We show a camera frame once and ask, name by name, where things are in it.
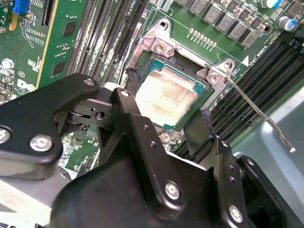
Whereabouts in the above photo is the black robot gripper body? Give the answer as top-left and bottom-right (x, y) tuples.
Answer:
(51, 128), (247, 228)

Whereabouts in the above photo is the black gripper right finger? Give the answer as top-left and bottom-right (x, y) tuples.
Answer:
(185, 108), (287, 228)

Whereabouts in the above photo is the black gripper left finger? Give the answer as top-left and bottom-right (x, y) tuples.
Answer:
(0, 67), (189, 215)

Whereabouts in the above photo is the thin metal locking lever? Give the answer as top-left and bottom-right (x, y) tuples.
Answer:
(123, 22), (144, 74)
(224, 75), (297, 153)

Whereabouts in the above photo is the silver CPU chip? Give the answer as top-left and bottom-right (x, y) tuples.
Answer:
(134, 58), (207, 131)

